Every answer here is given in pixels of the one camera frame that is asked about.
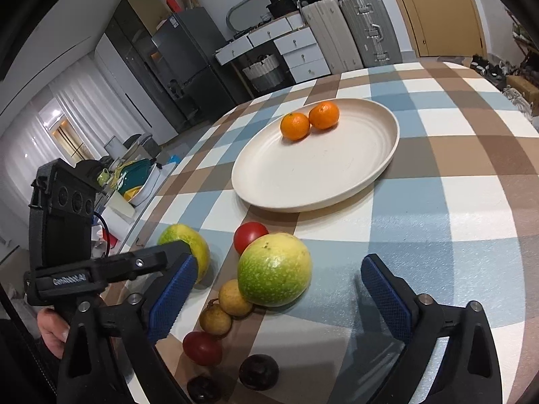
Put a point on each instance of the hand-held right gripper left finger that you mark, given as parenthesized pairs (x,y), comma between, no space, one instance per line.
(172,298)

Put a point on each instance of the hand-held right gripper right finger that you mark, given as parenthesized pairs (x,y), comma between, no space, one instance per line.
(387,298)

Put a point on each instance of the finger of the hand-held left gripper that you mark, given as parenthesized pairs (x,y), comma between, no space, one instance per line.
(139,263)

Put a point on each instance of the brown longan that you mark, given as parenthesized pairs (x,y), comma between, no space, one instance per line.
(233,298)
(214,322)

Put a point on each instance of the small green yellow guava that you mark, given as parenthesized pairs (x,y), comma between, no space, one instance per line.
(185,233)

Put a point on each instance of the red tomato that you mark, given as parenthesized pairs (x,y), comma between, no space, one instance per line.
(248,237)
(202,348)

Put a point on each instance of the dark purple passion fruit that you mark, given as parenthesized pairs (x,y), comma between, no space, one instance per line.
(258,372)
(204,390)

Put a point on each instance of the large green yellow guava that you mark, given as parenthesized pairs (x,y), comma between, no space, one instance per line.
(273,269)

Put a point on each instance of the cream oval plate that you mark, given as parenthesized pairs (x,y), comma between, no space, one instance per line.
(320,168)

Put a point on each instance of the person's left hand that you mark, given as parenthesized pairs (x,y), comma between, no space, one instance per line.
(52,328)

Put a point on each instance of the checked tablecloth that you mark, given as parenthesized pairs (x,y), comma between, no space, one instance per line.
(421,219)

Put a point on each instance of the green bowls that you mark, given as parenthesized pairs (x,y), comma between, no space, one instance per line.
(134,174)

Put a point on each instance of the white curtain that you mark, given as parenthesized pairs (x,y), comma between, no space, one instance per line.
(33,134)

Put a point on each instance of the orange mandarin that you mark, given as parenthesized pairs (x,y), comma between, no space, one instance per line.
(324,115)
(294,127)

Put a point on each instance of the black glass cabinet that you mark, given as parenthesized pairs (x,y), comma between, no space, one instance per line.
(126,38)

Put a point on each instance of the grey refrigerator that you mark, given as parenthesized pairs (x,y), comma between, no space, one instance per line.
(189,50)

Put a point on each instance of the white wicker basket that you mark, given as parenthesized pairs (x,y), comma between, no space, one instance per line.
(264,73)

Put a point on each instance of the shoes on floor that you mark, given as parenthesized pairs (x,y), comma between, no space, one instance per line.
(486,71)

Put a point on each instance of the brown cardboard box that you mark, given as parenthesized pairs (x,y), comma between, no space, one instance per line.
(524,88)

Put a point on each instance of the white drawer desk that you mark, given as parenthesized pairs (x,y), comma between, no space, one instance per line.
(294,46)

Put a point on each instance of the beige suitcase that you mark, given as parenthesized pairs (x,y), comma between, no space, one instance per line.
(330,35)

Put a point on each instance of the silver suitcase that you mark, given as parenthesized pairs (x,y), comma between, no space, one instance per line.
(370,29)

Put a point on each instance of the oval grey mirror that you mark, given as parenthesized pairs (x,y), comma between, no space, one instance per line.
(248,10)

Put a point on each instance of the shoe rack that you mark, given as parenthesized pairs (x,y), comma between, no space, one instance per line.
(524,42)

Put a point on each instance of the wooden door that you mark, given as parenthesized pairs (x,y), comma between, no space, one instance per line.
(433,8)

